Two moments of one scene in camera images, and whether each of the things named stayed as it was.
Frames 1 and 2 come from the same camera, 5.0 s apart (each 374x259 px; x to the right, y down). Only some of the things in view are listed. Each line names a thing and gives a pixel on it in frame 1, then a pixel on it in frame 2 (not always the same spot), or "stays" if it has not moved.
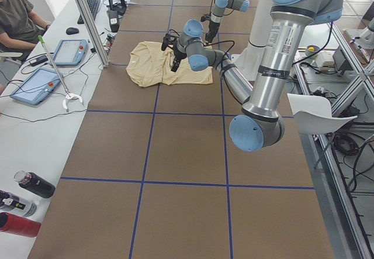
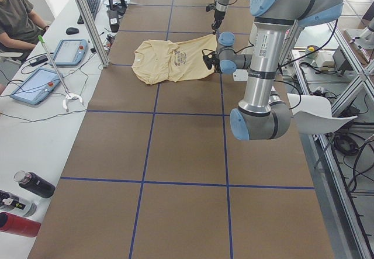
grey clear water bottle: (11, 203) stays
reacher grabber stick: (70, 95) stays
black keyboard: (93, 4) stays
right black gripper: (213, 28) to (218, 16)
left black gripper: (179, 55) to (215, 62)
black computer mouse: (71, 31) stays
